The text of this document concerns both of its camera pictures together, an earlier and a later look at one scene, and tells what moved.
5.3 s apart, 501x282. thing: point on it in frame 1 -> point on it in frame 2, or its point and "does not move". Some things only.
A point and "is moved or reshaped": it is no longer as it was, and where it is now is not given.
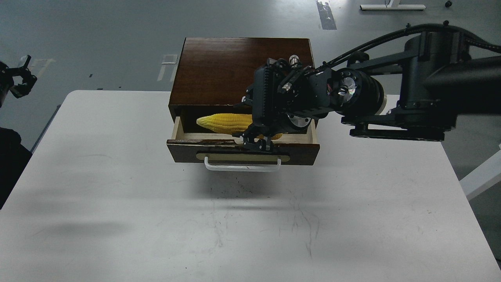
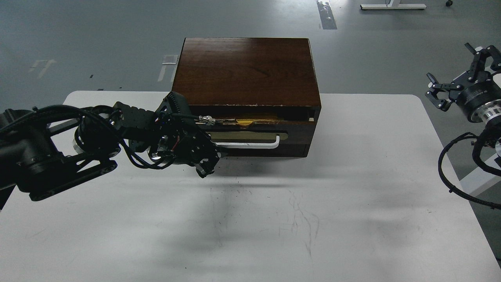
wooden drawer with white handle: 226,152 is moved or reshaped
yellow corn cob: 231,123 is moved or reshaped
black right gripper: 286,93 -> 470,92
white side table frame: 485,176 does not move
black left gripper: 7,82 -> 171,133
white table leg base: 395,5 does not move
